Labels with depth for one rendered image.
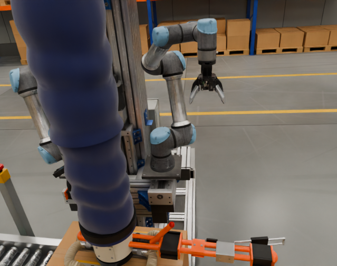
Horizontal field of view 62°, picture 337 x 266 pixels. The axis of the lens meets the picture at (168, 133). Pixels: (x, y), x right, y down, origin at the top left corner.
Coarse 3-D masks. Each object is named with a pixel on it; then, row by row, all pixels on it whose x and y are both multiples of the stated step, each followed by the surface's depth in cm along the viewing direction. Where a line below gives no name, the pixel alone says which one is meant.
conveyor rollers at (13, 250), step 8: (0, 248) 183; (16, 248) 184; (24, 248) 182; (0, 256) 182; (8, 256) 178; (24, 256) 178; (32, 256) 176; (40, 256) 179; (48, 256) 175; (0, 264) 172; (16, 264) 172; (32, 264) 172
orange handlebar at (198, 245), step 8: (80, 232) 121; (80, 240) 119; (184, 240) 114; (192, 240) 113; (200, 240) 113; (144, 248) 114; (152, 248) 113; (184, 248) 111; (192, 248) 110; (200, 248) 110; (240, 248) 109; (248, 248) 109; (200, 256) 110; (240, 256) 106; (248, 256) 106
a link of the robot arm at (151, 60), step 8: (176, 24) 114; (152, 32) 113; (160, 32) 110; (168, 32) 110; (176, 32) 111; (160, 40) 110; (168, 40) 111; (176, 40) 113; (152, 48) 124; (160, 48) 118; (168, 48) 119; (144, 56) 142; (152, 56) 130; (160, 56) 128; (144, 64) 142; (152, 64) 138; (160, 64) 148; (152, 72) 148; (160, 72) 151
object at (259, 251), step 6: (252, 246) 108; (258, 246) 108; (264, 246) 108; (270, 246) 107; (252, 252) 106; (258, 252) 105; (264, 252) 105; (270, 252) 105; (252, 258) 104; (258, 258) 103; (264, 258) 103; (270, 258) 103; (252, 264) 104; (258, 264) 106; (264, 264) 105; (270, 264) 104
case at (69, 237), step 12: (72, 228) 142; (144, 228) 139; (156, 228) 139; (72, 240) 136; (60, 252) 130; (84, 252) 129; (48, 264) 125; (60, 264) 124; (132, 264) 122; (144, 264) 122; (168, 264) 121; (180, 264) 120
